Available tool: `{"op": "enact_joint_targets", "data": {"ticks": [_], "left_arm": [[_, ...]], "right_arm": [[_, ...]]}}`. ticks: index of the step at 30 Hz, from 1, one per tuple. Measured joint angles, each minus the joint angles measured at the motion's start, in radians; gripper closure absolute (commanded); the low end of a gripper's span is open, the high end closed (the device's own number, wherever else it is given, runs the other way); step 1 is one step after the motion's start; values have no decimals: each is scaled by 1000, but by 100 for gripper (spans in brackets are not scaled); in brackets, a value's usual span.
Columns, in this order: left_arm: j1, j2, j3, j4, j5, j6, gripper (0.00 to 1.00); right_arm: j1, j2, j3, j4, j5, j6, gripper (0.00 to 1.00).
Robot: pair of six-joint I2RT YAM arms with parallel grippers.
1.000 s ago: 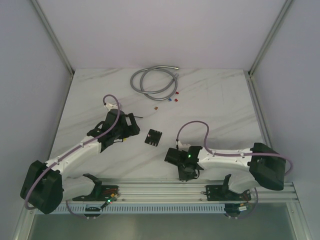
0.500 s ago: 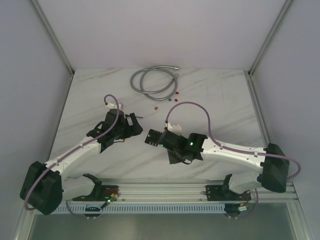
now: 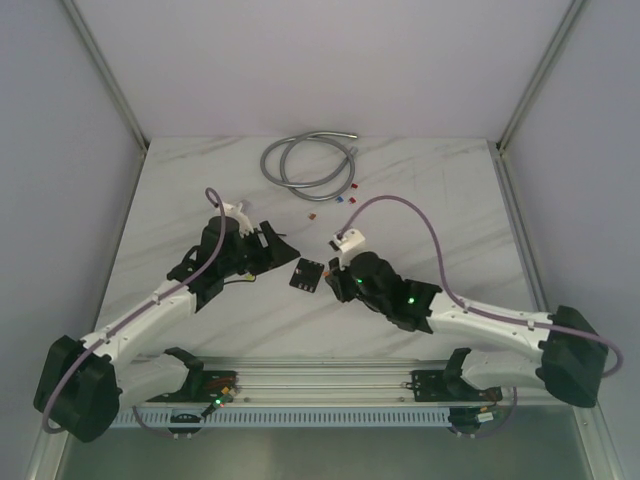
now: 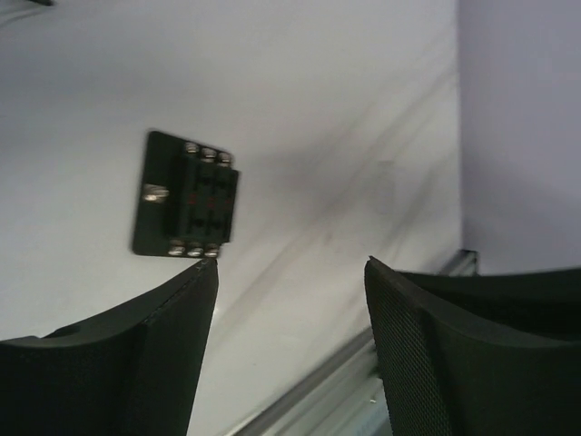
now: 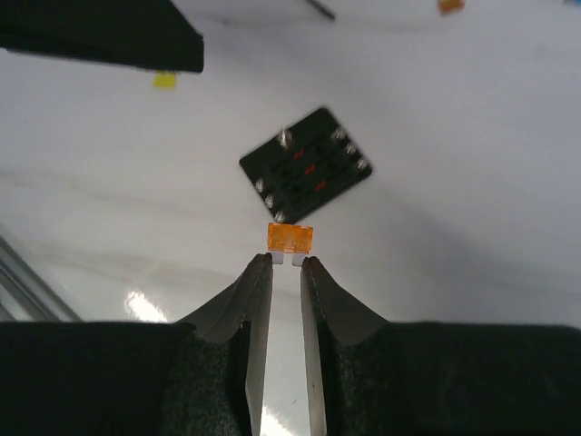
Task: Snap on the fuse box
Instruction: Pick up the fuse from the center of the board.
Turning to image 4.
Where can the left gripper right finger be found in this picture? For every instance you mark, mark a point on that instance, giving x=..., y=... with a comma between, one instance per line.
x=477, y=355

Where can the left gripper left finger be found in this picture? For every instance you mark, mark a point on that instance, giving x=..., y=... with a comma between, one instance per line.
x=131, y=370

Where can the black fuse box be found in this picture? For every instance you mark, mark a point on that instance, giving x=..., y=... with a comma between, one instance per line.
x=186, y=199

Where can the clear fuse box cover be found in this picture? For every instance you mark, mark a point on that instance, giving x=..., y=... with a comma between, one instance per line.
x=384, y=187

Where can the aluminium mounting rail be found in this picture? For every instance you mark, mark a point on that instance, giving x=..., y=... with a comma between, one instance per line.
x=363, y=363

